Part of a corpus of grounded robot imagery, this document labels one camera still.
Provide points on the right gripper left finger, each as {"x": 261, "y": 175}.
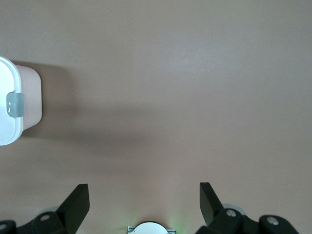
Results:
{"x": 73, "y": 214}

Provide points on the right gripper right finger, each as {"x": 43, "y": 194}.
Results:
{"x": 219, "y": 221}

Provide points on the white plastic box lid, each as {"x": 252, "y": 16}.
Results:
{"x": 3, "y": 126}

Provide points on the grey lid latch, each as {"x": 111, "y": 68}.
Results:
{"x": 15, "y": 104}

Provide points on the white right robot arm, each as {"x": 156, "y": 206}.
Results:
{"x": 151, "y": 229}

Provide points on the pink plastic box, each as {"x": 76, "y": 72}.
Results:
{"x": 31, "y": 97}

